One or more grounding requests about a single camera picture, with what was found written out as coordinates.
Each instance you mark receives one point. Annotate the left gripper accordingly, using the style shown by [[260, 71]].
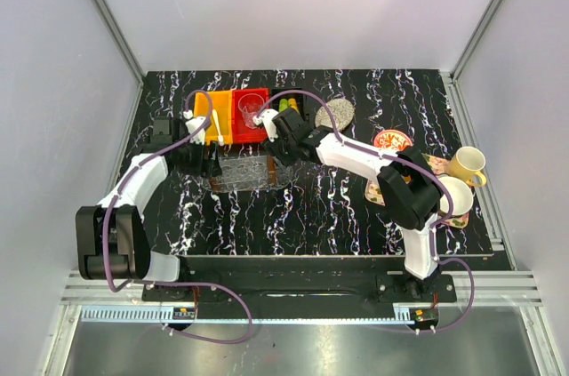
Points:
[[204, 167]]

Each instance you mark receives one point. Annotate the yellow mug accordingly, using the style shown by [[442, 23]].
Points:
[[467, 165]]

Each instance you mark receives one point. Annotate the orange plastic bin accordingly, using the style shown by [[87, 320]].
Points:
[[222, 102]]

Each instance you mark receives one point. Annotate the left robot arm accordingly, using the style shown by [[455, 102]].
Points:
[[110, 236]]

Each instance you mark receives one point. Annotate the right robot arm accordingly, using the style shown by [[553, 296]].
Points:
[[410, 190]]

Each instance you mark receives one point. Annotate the white scalloped bowl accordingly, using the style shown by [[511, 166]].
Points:
[[460, 193]]

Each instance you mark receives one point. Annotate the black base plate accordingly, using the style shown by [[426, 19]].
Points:
[[380, 278]]

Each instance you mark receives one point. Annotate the grey speckled soap dish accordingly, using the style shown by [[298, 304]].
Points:
[[342, 110]]

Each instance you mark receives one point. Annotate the clear plastic cup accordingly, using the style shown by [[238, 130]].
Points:
[[249, 105]]

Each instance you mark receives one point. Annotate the black plastic bin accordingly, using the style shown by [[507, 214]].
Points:
[[287, 93]]

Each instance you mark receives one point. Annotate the clear acrylic toothbrush holder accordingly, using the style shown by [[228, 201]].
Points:
[[246, 173]]

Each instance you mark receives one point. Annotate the green toothpaste tube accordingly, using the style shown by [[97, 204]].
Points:
[[283, 105]]

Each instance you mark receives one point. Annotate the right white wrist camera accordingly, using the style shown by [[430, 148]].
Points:
[[266, 120]]

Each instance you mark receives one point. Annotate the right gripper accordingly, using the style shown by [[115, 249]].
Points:
[[272, 149]]

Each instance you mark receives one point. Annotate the red patterned bowl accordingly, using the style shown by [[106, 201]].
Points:
[[391, 139]]

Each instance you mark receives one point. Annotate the yellow toothpaste tube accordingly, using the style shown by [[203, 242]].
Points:
[[293, 104]]

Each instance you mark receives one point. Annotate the white toothbrush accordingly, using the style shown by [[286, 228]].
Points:
[[215, 117]]

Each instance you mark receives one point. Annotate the floral rectangular tray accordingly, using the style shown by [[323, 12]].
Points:
[[438, 166]]

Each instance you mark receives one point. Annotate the clear acrylic oval tray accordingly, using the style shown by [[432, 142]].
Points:
[[284, 177]]

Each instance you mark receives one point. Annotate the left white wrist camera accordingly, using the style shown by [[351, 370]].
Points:
[[197, 127]]

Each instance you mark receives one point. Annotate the red plastic bin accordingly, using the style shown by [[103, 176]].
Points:
[[242, 134]]

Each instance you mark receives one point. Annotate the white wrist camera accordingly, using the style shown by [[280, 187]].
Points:
[[266, 120], [197, 127]]

